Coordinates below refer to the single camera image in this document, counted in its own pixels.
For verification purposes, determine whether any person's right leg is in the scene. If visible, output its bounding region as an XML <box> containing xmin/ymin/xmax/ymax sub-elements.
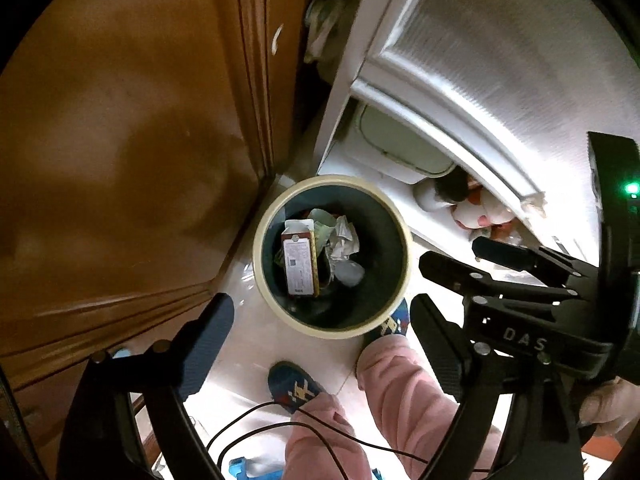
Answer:
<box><xmin>356</xmin><ymin>334</ymin><xmax>503</xmax><ymax>480</ymax></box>

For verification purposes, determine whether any person's right hand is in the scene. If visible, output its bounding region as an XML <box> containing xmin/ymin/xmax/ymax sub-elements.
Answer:
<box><xmin>577</xmin><ymin>379</ymin><xmax>635</xmax><ymax>437</ymax></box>

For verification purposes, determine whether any brown box with white label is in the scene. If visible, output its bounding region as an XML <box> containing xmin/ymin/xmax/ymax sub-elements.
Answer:
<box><xmin>280</xmin><ymin>229</ymin><xmax>321</xmax><ymax>298</ymax></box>

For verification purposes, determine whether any white frosted glass cabinet door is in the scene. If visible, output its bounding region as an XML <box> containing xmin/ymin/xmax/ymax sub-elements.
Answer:
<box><xmin>315</xmin><ymin>0</ymin><xmax>618</xmax><ymax>223</ymax></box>

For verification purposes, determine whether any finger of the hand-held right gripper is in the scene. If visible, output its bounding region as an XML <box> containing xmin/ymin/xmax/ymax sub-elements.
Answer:
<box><xmin>471</xmin><ymin>236</ymin><xmax>602</xmax><ymax>287</ymax></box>
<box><xmin>418</xmin><ymin>252</ymin><xmax>587</xmax><ymax>302</ymax></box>

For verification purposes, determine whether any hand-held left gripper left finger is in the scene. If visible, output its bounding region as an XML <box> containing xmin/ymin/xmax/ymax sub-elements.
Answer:
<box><xmin>55</xmin><ymin>292</ymin><xmax>236</xmax><ymax>480</ymax></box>

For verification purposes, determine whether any crumpled white paper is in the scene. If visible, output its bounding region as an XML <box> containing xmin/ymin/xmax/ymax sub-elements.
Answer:
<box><xmin>327</xmin><ymin>214</ymin><xmax>362</xmax><ymax>262</ymax></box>

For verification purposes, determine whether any white pink crumpled bag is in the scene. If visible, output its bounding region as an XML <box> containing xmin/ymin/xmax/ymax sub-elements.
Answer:
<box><xmin>449</xmin><ymin>184</ymin><xmax>517</xmax><ymax>242</ymax></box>

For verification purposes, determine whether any blue patterned slipper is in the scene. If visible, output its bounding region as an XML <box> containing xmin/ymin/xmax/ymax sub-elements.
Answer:
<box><xmin>268</xmin><ymin>361</ymin><xmax>328</xmax><ymax>415</ymax></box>
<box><xmin>364</xmin><ymin>297</ymin><xmax>414</xmax><ymax>348</ymax></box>

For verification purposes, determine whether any thin black cable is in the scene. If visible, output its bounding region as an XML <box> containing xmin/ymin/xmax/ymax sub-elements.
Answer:
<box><xmin>205</xmin><ymin>400</ymin><xmax>501</xmax><ymax>480</ymax></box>

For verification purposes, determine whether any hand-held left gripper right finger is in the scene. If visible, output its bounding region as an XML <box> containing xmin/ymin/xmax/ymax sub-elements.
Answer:
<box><xmin>409</xmin><ymin>293</ymin><xmax>584</xmax><ymax>480</ymax></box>

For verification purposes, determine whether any clear plastic bag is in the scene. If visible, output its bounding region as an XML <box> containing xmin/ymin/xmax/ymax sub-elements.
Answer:
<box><xmin>301</xmin><ymin>0</ymin><xmax>347</xmax><ymax>64</ymax></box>

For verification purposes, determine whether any blue plastic object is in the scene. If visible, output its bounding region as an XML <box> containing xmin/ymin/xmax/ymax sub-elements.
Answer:
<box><xmin>229</xmin><ymin>457</ymin><xmax>302</xmax><ymax>480</ymax></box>

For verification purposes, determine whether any white plastic tub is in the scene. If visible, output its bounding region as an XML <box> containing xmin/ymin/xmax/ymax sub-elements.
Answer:
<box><xmin>356</xmin><ymin>101</ymin><xmax>457</xmax><ymax>187</ymax></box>

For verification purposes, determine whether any cream rimmed trash bin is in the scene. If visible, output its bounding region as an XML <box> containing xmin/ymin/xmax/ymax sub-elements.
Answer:
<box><xmin>252</xmin><ymin>174</ymin><xmax>414</xmax><ymax>340</ymax></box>

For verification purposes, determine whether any brown wooden door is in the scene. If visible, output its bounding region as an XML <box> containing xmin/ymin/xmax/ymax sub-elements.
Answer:
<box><xmin>0</xmin><ymin>0</ymin><xmax>313</xmax><ymax>397</ymax></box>

